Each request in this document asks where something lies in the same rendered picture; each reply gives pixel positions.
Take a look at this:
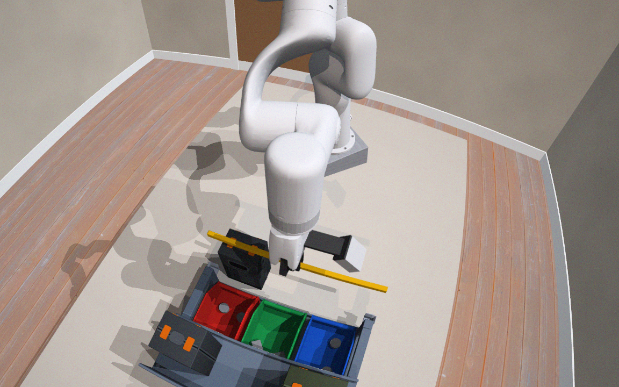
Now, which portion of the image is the dark grey case with orange latches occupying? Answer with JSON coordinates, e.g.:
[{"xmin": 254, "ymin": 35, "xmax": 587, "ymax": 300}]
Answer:
[{"xmin": 148, "ymin": 310, "xmax": 222, "ymax": 376}]

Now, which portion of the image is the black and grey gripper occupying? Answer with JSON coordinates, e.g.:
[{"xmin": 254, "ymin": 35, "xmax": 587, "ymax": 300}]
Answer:
[{"xmin": 269, "ymin": 221, "xmax": 318, "ymax": 276}]

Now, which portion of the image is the dark blue metal shelf rack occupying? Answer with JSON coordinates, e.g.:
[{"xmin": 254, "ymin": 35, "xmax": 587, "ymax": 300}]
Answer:
[{"xmin": 139, "ymin": 262, "xmax": 377, "ymax": 387}]

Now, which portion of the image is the blue open bin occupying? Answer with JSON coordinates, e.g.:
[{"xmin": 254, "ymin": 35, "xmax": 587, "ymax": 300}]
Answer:
[{"xmin": 294, "ymin": 316, "xmax": 356, "ymax": 375}]

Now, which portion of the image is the yellow bar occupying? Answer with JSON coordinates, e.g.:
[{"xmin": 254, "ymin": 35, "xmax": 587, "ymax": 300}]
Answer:
[{"xmin": 207, "ymin": 231, "xmax": 388, "ymax": 293}]

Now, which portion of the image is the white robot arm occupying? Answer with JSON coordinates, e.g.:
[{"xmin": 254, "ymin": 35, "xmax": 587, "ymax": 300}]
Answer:
[{"xmin": 239, "ymin": 0, "xmax": 377, "ymax": 273}]

